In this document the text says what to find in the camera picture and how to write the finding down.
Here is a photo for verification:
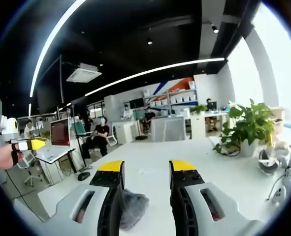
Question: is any white office chair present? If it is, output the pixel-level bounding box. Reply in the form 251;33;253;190
16;151;44;188

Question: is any white controller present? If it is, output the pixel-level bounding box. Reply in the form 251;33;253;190
266;167;291;207

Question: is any black cable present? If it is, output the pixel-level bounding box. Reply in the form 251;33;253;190
0;129;45;223

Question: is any black object on floor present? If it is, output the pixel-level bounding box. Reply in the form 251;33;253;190
77;171;91;181

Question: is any small green plant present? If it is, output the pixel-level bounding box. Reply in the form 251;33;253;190
189;104;208;116

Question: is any long ceiling light strip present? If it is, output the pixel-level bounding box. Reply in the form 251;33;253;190
29;0;87;98
84;57;226;97

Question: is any white headset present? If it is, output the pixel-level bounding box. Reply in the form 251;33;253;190
258;148;281;176

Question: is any green potted plant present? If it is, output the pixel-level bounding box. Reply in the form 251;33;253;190
213;99;277;158

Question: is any white standing desk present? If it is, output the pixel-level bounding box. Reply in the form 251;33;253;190
35;145;77;185

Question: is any person's left hand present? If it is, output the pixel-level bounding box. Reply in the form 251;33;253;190
0;144;24;171

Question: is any grey white counter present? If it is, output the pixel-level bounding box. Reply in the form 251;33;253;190
151;116;186;143

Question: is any ceiling air conditioner unit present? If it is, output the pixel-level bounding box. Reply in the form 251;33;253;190
65;62;103;84

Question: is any shelf with white boxes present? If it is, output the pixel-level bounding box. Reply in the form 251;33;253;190
142;81;199;109

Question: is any grey towel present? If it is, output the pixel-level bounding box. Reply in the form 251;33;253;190
120;188;150;231

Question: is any monitor with red screen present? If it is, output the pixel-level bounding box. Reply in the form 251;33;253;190
49;117;71;148

